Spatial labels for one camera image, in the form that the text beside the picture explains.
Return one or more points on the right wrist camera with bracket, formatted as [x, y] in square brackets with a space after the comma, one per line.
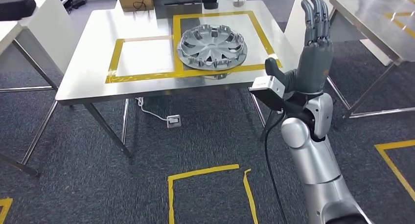
[269, 89]

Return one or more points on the black device box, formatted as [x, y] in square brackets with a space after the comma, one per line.
[16, 5]

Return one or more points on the stainless steel workbench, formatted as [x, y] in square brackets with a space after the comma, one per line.
[97, 54]
[373, 21]

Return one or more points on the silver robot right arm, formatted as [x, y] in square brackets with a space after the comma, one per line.
[317, 157]

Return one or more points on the silver plastic wheel hubcap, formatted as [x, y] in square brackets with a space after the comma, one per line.
[212, 47]

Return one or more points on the white side table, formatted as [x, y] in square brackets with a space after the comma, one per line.
[39, 31]

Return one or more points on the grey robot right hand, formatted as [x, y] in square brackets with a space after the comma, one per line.
[313, 63]

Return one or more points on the white floor power socket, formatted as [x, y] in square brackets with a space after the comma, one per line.
[173, 121]

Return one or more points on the brown cardboard box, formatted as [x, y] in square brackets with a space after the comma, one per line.
[134, 0]

